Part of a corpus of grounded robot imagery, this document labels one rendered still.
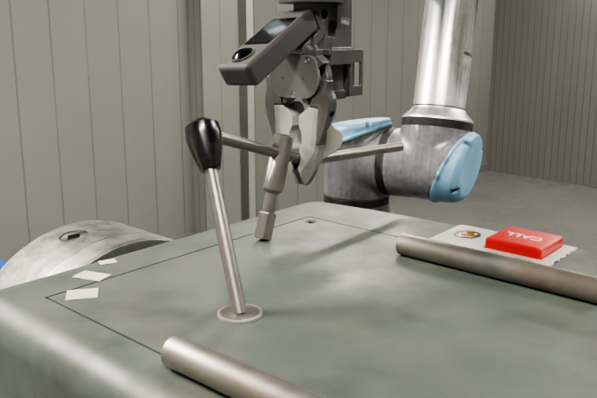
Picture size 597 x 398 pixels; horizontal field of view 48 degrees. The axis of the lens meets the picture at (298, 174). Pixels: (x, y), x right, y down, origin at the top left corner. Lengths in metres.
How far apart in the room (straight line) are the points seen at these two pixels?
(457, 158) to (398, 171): 0.10
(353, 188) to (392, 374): 0.70
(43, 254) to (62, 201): 3.54
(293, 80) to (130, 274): 0.27
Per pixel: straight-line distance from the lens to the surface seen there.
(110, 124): 4.45
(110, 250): 0.80
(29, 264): 0.84
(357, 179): 1.13
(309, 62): 0.72
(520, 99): 7.48
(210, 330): 0.52
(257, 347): 0.49
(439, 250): 0.66
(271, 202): 0.72
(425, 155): 1.07
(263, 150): 0.70
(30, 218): 4.33
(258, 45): 0.69
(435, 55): 1.11
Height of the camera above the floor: 1.47
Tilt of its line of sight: 12 degrees down
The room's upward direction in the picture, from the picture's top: straight up
